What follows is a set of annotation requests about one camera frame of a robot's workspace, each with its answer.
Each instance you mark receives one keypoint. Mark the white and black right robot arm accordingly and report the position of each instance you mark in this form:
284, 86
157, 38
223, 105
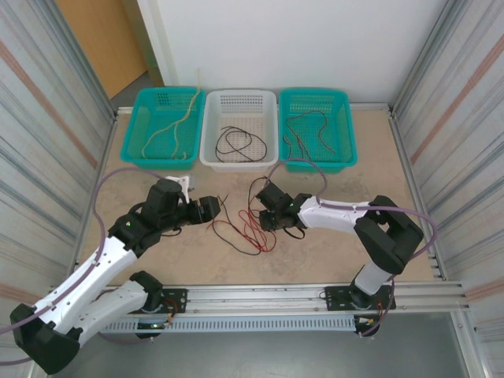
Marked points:
334, 218

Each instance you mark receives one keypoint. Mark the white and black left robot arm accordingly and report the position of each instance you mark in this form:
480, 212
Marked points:
90, 287

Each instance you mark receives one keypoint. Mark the teal perforated plastic basket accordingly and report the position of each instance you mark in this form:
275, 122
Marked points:
342, 130
138, 118

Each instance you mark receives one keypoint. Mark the white perforated plastic basket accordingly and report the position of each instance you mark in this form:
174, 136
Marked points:
240, 110

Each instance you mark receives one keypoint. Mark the brown wooden door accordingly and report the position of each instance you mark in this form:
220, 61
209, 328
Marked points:
98, 39

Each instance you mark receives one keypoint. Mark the aluminium table frame bar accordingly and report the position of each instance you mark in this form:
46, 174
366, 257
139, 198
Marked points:
103, 157
406, 157
370, 106

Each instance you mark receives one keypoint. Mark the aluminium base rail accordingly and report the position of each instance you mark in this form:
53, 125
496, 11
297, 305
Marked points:
256, 299

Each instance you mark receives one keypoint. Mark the aluminium corner post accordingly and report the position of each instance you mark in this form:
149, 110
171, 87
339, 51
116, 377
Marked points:
92, 78
422, 59

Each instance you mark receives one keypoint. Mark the white door frame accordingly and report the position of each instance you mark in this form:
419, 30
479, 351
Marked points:
153, 35

